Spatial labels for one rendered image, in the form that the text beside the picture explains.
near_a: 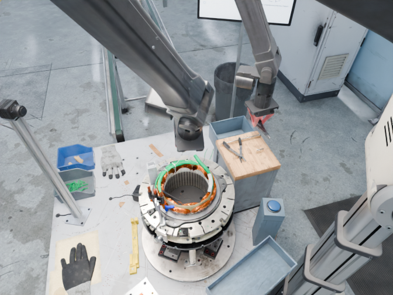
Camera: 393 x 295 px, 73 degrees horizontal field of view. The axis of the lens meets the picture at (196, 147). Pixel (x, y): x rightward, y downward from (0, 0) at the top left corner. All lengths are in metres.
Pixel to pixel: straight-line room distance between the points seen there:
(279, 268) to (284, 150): 1.84
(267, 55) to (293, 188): 1.69
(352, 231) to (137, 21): 0.68
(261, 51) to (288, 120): 2.19
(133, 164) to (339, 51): 2.35
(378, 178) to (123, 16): 0.50
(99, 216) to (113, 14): 1.08
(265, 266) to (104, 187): 0.82
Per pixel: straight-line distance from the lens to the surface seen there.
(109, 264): 1.18
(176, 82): 0.38
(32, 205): 2.51
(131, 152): 1.48
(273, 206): 0.97
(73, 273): 1.19
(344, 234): 0.83
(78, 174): 1.42
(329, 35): 2.91
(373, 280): 2.23
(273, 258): 0.91
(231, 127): 1.25
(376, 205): 0.59
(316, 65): 3.02
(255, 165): 1.04
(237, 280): 0.87
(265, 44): 0.80
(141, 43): 0.32
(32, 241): 2.33
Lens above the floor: 1.85
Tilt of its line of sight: 47 degrees down
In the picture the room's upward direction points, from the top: straight up
